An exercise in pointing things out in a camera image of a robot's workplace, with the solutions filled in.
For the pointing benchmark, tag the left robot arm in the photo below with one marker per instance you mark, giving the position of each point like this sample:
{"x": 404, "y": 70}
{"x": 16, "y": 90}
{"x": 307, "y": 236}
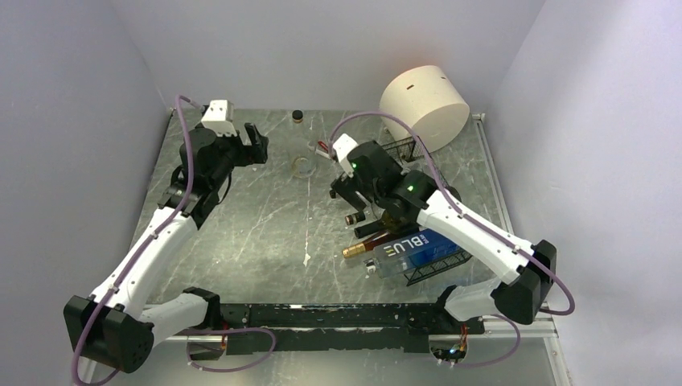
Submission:
{"x": 112, "y": 326}

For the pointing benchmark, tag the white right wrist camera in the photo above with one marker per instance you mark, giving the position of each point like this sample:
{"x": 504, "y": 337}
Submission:
{"x": 342, "y": 146}

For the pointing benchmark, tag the gold capped amber wine bottle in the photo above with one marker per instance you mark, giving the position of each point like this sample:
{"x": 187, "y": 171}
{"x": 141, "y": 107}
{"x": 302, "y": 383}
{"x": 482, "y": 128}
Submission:
{"x": 376, "y": 239}

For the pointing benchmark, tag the blue labelled clear bottle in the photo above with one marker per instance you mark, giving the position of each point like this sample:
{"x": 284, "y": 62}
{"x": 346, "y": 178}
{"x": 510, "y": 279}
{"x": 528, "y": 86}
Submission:
{"x": 415, "y": 251}

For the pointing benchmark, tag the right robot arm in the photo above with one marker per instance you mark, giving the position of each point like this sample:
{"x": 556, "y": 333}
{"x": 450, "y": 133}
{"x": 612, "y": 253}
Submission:
{"x": 522, "y": 269}

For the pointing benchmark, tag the cream cylindrical appliance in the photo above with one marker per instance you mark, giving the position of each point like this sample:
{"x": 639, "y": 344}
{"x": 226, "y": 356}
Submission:
{"x": 425, "y": 99}

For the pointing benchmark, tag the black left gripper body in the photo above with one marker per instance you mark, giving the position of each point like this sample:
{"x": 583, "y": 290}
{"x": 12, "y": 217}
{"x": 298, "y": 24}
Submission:
{"x": 233, "y": 153}

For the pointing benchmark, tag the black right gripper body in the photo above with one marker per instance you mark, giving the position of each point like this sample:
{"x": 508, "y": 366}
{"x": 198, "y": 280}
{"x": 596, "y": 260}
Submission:
{"x": 377, "y": 195}

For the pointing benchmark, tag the black wire wine rack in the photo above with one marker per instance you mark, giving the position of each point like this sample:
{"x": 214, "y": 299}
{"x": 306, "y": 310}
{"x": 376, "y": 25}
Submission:
{"x": 406, "y": 151}

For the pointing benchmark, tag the white marker pen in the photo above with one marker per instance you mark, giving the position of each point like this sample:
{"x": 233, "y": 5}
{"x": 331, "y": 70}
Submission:
{"x": 322, "y": 153}

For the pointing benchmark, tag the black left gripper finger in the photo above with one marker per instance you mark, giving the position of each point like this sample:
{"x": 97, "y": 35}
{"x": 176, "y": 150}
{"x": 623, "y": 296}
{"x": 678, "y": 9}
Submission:
{"x": 260, "y": 149}
{"x": 253, "y": 135}

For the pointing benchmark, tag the dark wine bottle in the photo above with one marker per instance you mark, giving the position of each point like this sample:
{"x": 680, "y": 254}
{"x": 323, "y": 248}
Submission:
{"x": 387, "y": 223}

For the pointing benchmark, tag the black gold capped clear bottle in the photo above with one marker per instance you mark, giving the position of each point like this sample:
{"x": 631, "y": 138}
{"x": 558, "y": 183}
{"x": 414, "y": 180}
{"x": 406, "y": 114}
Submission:
{"x": 355, "y": 218}

